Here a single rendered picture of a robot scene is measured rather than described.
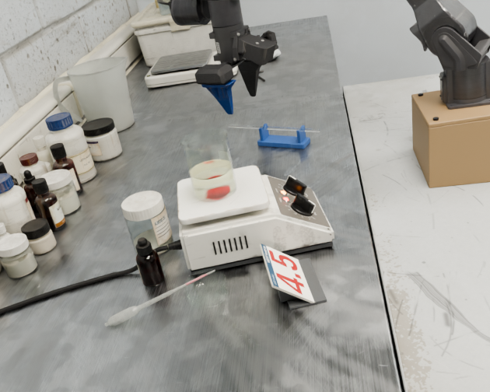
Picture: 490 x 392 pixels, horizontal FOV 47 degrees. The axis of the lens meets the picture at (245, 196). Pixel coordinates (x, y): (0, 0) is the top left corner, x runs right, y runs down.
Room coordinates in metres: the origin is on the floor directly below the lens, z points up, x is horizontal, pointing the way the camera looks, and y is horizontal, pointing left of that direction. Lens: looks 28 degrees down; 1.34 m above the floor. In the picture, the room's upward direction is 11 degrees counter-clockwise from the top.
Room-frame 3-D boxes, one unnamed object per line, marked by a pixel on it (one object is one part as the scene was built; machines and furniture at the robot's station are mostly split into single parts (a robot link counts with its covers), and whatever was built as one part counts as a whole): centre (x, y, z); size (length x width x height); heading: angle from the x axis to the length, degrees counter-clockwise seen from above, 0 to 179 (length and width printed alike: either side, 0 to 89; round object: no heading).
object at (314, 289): (0.56, -0.04, 0.92); 0.09 x 0.06 x 0.04; 3
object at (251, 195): (0.68, 0.03, 0.98); 0.12 x 0.12 x 0.01; 2
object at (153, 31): (1.92, 0.08, 0.97); 0.37 x 0.31 x 0.14; 173
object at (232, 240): (0.68, 0.01, 0.94); 0.22 x 0.13 x 0.08; 92
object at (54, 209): (0.83, 0.32, 0.94); 0.04 x 0.04 x 0.09
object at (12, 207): (0.80, 0.37, 0.96); 0.06 x 0.06 x 0.11
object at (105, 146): (1.11, 0.27, 0.94); 0.07 x 0.07 x 0.07
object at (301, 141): (0.99, -0.09, 0.92); 0.10 x 0.03 x 0.04; 56
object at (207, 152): (0.67, 0.04, 1.03); 0.07 x 0.06 x 0.08; 178
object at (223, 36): (1.04, -0.03, 1.09); 0.19 x 0.06 x 0.08; 146
